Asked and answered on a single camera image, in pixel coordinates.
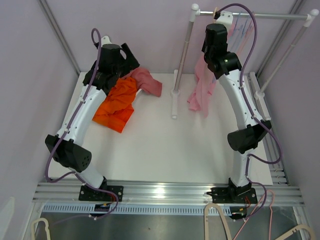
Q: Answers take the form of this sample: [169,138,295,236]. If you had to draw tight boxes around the dusty rose t shirt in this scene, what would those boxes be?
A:
[129,67,163,98]

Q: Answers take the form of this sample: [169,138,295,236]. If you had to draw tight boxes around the orange t shirt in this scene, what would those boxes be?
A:
[96,77,138,116]
[92,99,134,134]

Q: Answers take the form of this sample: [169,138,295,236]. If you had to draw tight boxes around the blue wire hanger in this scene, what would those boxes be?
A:
[230,16,243,51]
[238,15,252,48]

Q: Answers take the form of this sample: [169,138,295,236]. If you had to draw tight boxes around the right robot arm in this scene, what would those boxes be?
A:
[202,23,272,203]

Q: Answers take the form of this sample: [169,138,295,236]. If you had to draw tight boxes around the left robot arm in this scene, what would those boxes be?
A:
[45,43,140,201]

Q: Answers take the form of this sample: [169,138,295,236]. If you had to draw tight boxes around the light pink t shirt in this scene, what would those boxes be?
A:
[187,22,242,118]

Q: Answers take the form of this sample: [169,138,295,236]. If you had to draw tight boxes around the beige wooden hanger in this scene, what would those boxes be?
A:
[212,7,219,23]

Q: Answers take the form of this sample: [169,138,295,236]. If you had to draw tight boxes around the beige hanger at left floor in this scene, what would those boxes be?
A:
[30,217,52,240]

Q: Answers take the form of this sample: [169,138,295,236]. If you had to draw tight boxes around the beige hanger at floor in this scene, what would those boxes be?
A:
[30,217,52,240]
[276,224,316,240]

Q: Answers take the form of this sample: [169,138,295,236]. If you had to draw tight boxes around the beige hanger on floor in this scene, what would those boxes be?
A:
[203,203,232,240]

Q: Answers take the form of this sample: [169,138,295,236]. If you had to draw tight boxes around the beige hanger at right floor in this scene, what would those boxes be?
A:
[276,224,316,240]

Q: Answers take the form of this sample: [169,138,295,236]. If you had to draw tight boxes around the white plastic laundry basket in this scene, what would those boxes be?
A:
[135,89,143,97]

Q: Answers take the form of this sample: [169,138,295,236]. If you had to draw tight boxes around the metal clothes rack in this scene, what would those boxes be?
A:
[171,3,319,120]

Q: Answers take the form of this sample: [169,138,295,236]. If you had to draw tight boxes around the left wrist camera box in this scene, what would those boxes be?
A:
[97,35,112,49]

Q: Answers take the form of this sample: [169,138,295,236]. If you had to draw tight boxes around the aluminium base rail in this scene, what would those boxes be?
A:
[32,179,305,207]

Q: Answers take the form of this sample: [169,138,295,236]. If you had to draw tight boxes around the white slotted cable duct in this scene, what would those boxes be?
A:
[41,204,248,216]

